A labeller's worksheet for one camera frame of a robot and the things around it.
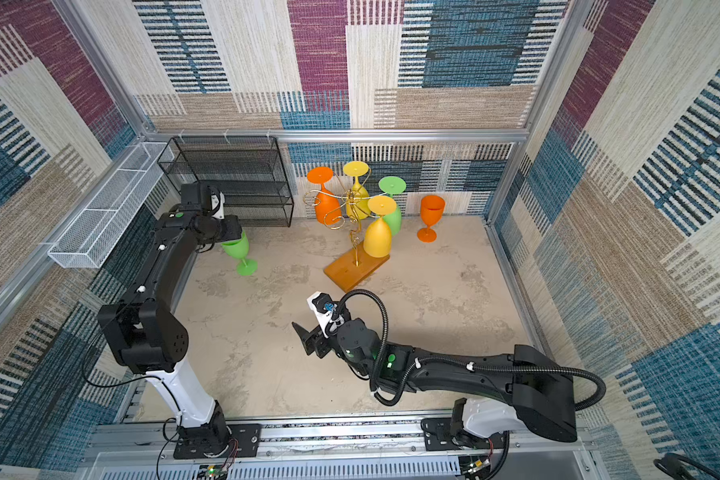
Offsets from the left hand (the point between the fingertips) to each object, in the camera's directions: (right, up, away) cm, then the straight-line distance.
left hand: (231, 223), depth 88 cm
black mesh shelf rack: (-3, +21, +20) cm, 29 cm away
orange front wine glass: (+62, +6, +15) cm, 64 cm away
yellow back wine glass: (+37, +5, -5) cm, 38 cm away
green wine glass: (-1, -8, +7) cm, 11 cm away
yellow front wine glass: (+42, -4, -5) cm, 43 cm away
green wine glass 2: (+46, +10, -6) cm, 48 cm away
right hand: (+26, -24, -17) cm, 39 cm away
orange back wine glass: (+28, +5, -1) cm, 28 cm away
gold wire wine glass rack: (+36, -13, +17) cm, 42 cm away
